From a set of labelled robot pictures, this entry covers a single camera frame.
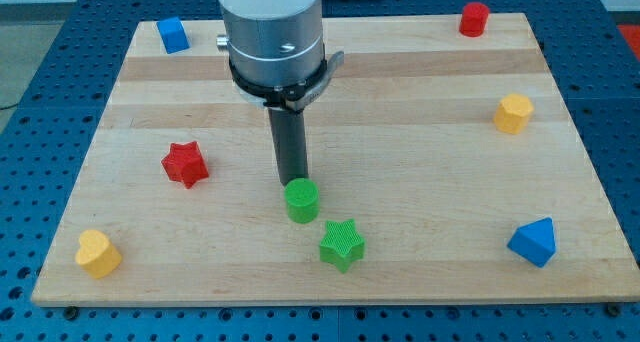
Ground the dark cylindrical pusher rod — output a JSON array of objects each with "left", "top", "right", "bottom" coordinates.
[{"left": 268, "top": 109, "right": 308, "bottom": 186}]

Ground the green circle block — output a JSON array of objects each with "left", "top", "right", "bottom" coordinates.
[{"left": 284, "top": 178, "right": 320, "bottom": 224}]

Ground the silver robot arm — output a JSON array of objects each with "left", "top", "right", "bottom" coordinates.
[{"left": 217, "top": 0, "right": 344, "bottom": 185}]

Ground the red star block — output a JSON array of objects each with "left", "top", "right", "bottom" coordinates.
[{"left": 161, "top": 141, "right": 209, "bottom": 189}]

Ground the green star block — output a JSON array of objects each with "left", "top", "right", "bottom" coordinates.
[{"left": 319, "top": 219, "right": 366, "bottom": 273}]

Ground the blue cube block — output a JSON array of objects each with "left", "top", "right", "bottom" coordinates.
[{"left": 156, "top": 17, "right": 190, "bottom": 54}]

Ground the wooden board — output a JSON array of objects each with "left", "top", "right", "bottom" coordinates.
[{"left": 32, "top": 13, "right": 639, "bottom": 307}]

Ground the red cylinder block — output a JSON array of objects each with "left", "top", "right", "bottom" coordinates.
[{"left": 459, "top": 2, "right": 491, "bottom": 38}]

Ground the yellow hexagon block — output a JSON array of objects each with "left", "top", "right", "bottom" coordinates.
[{"left": 493, "top": 93, "right": 534, "bottom": 135}]

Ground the yellow heart block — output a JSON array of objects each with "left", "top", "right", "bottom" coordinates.
[{"left": 75, "top": 229, "right": 123, "bottom": 279}]

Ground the blue triangle block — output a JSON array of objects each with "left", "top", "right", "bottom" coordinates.
[{"left": 507, "top": 217, "right": 556, "bottom": 268}]

